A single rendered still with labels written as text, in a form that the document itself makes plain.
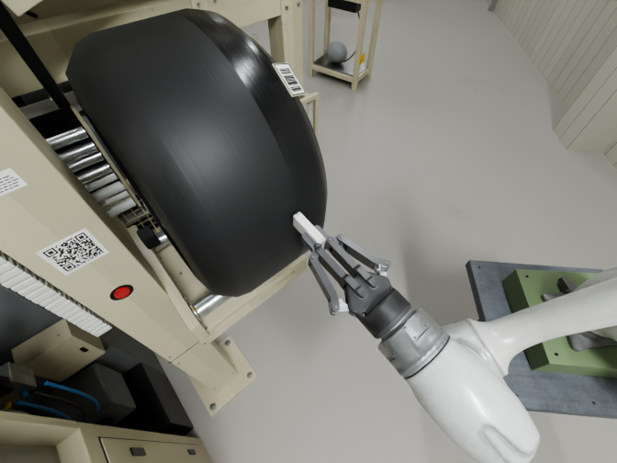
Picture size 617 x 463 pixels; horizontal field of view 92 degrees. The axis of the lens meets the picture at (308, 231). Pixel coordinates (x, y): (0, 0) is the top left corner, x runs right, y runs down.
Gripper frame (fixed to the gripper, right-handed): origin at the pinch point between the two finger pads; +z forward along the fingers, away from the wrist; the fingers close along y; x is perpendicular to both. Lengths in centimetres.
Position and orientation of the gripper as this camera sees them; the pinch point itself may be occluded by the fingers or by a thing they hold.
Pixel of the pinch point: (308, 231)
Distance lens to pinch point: 51.8
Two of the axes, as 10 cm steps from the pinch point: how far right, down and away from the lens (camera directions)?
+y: -7.6, 5.3, -3.9
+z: -6.5, -6.9, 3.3
